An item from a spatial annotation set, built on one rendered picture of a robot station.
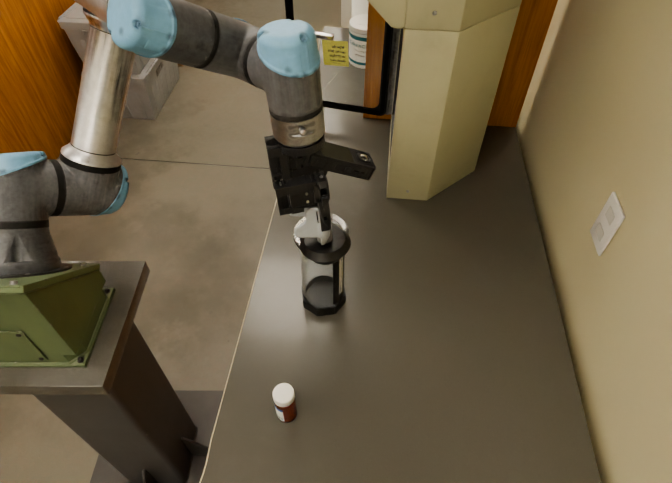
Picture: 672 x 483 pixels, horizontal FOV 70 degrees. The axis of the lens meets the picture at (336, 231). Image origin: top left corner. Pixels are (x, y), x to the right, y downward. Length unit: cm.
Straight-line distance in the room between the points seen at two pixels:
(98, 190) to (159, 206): 170
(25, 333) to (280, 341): 48
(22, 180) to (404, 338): 81
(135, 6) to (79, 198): 57
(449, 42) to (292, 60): 52
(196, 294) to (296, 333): 133
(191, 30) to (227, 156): 240
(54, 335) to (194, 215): 172
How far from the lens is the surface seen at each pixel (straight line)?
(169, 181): 293
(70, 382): 114
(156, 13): 62
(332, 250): 83
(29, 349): 112
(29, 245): 106
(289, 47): 61
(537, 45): 154
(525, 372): 109
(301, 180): 73
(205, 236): 257
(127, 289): 122
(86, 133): 108
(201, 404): 206
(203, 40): 65
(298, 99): 64
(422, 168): 126
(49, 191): 108
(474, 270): 120
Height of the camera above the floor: 185
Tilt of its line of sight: 48 degrees down
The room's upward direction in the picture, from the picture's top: straight up
